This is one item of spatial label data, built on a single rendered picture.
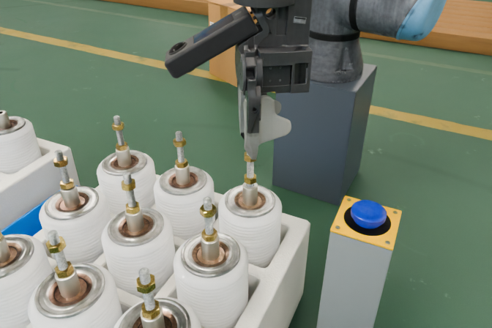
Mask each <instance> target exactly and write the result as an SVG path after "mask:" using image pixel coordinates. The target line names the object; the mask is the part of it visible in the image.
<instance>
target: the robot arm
mask: <svg viewBox="0 0 492 328"><path fill-rule="evenodd" d="M446 1H447V0H233V2H234V3H235V4H238V5H241V6H242V7H240V8H239V9H237V10H235V11H233V12H232V13H230V14H229V15H227V16H225V17H224V18H222V19H220V20H219V21H217V22H215V23H213V24H212V25H210V26H208V27H206V28H205V29H203V30H202V31H200V32H199V33H197V34H194V35H193V36H191V37H190V38H188V39H186V40H185V41H183V42H178V43H176V44H175V45H173V46H172V47H171V49H170V50H168V51H167V52H166V55H165V67H166V69H167V70H168V71H169V72H170V74H171V76H172V77H173V78H180V77H181V76H183V75H184V74H186V73H189V72H192V71H193V70H194V69H195V68H196V67H198V66H200V65H202V64H203V63H205V62H207V61H209V60H210V59H212V58H214V57H216V56H217V55H219V54H221V53H222V52H224V51H226V50H228V49H229V48H231V47H233V46H235V68H236V79H237V97H238V107H239V128H240V135H241V136H242V137H243V139H244V140H245V144H244V147H245V151H246V152H247V153H248V155H249V156H250V158H251V160H256V158H257V154H258V146H259V145H260V144H262V143H264V142H267V141H271V140H273V139H276V138H280V137H283V136H285V135H288V134H289V133H290V131H291V122H290V121H289V120H288V119H285V118H283V117H281V116H278V115H277V114H279V113H280V111H281V104H280V102H278V101H277V100H273V99H272V98H271V97H270V96H268V95H267V92H275V93H276V94H279V93H291V94H293V93H305V92H309V88H310V81H316V82H321V83H348V82H351V81H355V80H357V79H359V78H360V77H361V76H362V71H363V60H362V52H361V47H360V43H359V36H360V32H361V31H362V32H367V33H371V34H377V35H381V36H385V37H392V38H396V39H397V40H411V41H419V40H422V39H424V38H425V37H427V36H428V34H429V33H430V32H431V31H432V29H433V27H434V26H435V25H436V23H437V21H438V19H439V17H440V15H441V13H442V11H443V9H444V5H445V4H446ZM246 7H250V9H251V11H250V13H249V12H248V10H247V8H246ZM270 8H272V9H271V11H270V12H269V13H267V14H266V12H267V10H268V9H270ZM251 14H254V16H253V18H252V17H251ZM255 19H256V20H257V21H258V22H257V23H256V24H255V22H254V21H253V20H255ZM305 79H307V80H306V83H305Z"/></svg>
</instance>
